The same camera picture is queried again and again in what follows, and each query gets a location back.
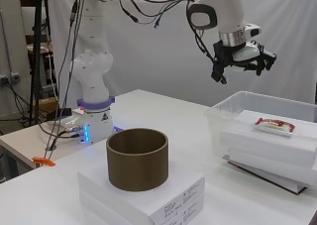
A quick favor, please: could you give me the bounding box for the white hanging sheet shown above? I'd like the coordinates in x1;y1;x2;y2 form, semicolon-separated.
46;0;317;110

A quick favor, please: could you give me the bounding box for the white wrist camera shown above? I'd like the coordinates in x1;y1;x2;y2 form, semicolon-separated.
244;23;263;39

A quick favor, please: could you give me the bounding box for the small cardboard box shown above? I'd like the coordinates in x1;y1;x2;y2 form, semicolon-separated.
34;97;60;114

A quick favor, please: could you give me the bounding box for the grey wall outlet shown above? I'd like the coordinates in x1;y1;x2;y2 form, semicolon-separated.
0;71;22;84

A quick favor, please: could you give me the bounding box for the red snack packet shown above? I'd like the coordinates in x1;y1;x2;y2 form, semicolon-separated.
253;117;296;137

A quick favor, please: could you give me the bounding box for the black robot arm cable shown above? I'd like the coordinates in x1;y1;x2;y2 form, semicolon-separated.
115;0;217;64

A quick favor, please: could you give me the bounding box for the black flat device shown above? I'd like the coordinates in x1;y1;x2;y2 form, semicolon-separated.
49;107;73;120

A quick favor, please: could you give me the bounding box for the white flat box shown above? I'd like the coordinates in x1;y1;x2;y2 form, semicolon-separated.
77;140;206;219
228;149;317;187
78;191;206;225
221;109;317;169

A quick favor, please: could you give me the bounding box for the brown round tub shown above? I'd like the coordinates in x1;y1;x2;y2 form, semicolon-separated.
106;128;170;192

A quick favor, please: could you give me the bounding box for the orange clamp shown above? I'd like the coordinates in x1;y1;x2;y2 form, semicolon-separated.
32;156;56;169

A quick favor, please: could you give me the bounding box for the black stand pole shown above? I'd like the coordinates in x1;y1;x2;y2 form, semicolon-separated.
28;0;60;127

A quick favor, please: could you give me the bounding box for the clear plastic storage box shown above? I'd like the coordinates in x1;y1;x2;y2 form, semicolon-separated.
206;90;317;187

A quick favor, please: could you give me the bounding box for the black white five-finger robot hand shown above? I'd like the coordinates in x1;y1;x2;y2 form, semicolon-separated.
211;29;277;85

